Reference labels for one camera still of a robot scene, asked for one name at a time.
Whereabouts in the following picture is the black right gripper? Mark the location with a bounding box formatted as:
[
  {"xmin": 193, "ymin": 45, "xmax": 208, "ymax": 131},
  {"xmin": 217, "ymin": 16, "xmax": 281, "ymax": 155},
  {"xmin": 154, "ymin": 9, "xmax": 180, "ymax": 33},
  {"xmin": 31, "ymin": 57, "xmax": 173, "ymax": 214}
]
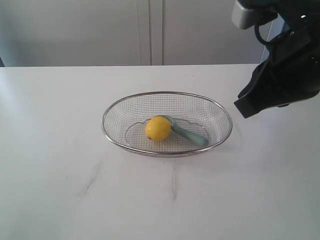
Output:
[{"xmin": 234, "ymin": 9, "xmax": 320, "ymax": 119}]

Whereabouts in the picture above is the teal handled peeler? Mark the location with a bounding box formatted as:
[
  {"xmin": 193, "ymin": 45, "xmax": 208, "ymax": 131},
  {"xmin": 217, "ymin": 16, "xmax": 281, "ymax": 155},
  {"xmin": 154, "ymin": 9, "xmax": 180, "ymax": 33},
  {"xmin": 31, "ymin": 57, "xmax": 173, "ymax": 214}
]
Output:
[{"xmin": 159, "ymin": 115, "xmax": 209, "ymax": 147}]

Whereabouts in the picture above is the yellow lemon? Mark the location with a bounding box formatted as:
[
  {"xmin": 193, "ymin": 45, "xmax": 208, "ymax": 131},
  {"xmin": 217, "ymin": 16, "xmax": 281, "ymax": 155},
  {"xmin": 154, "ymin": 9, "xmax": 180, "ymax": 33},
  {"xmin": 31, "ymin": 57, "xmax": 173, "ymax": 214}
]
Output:
[{"xmin": 145, "ymin": 116, "xmax": 171, "ymax": 142}]

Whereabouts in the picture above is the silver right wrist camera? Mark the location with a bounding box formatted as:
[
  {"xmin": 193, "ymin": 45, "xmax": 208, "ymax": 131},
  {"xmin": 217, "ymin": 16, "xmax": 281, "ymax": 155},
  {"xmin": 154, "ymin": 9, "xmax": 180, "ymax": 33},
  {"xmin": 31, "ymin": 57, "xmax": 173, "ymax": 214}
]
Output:
[{"xmin": 231, "ymin": 0, "xmax": 278, "ymax": 30}]

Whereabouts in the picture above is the oval wire mesh basket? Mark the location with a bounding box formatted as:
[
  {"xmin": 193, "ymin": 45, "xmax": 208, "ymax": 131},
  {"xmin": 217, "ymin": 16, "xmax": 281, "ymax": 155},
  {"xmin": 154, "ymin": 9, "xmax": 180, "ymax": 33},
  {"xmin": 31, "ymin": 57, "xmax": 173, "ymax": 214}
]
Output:
[{"xmin": 101, "ymin": 91, "xmax": 233, "ymax": 158}]

